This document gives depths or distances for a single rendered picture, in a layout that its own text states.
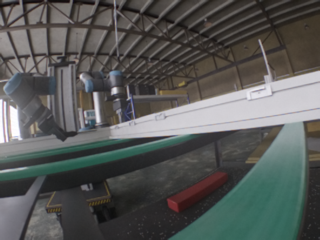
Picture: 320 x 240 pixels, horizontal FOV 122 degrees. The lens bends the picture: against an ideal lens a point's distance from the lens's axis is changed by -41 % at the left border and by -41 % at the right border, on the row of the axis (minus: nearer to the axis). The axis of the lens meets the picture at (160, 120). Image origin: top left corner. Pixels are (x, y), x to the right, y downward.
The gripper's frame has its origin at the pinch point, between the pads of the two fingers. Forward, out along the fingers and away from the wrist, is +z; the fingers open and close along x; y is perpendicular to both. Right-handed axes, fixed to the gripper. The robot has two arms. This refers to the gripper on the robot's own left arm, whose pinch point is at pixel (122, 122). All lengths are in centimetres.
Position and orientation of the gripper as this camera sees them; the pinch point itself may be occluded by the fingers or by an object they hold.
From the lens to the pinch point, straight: 95.8
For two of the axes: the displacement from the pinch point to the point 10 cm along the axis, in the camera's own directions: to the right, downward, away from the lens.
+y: 7.9, -1.2, 6.1
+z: 1.7, 9.9, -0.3
